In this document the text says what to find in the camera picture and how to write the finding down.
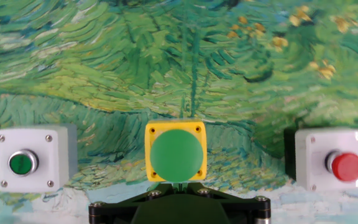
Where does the red button white black box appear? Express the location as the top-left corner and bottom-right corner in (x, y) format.
(284, 126), (358, 192)

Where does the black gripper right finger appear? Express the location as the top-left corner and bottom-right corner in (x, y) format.
(178, 182), (272, 224)

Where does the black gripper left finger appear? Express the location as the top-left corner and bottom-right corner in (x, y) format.
(88, 182), (180, 224)

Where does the small green button grey box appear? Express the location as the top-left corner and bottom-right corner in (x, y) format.
(0, 123), (79, 194)

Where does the green dome button yellow box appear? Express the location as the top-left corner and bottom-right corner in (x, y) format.
(144, 118), (208, 184)

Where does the painted landscape cloth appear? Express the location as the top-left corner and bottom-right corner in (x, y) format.
(0, 0), (358, 224)

